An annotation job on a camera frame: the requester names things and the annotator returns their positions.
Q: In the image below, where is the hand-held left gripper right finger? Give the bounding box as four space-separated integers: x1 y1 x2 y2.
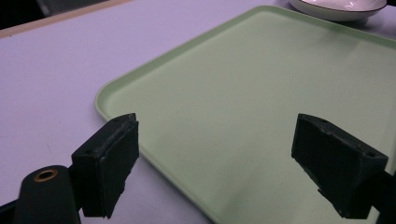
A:
290 113 389 220

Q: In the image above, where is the light green plastic tray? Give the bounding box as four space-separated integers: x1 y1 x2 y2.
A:
94 5 396 224

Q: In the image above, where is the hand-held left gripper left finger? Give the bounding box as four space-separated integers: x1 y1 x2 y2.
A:
71 112 140 219

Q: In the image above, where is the white bowl with dark rim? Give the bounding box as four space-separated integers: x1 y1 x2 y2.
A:
288 0 388 22

